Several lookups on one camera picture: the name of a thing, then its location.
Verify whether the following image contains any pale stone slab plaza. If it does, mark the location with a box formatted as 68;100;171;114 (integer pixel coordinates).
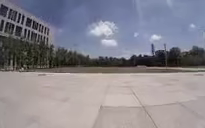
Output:
0;70;205;128

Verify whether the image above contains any pale grey office building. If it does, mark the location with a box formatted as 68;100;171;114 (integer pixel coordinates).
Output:
0;0;53;69

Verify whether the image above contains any dark grass field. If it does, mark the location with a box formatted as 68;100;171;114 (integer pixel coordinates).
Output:
33;65;205;74

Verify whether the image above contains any tall thin pole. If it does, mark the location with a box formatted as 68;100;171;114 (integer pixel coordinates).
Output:
163;43;168;69

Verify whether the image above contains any row of trees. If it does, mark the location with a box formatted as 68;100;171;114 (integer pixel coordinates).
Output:
0;35;205;70

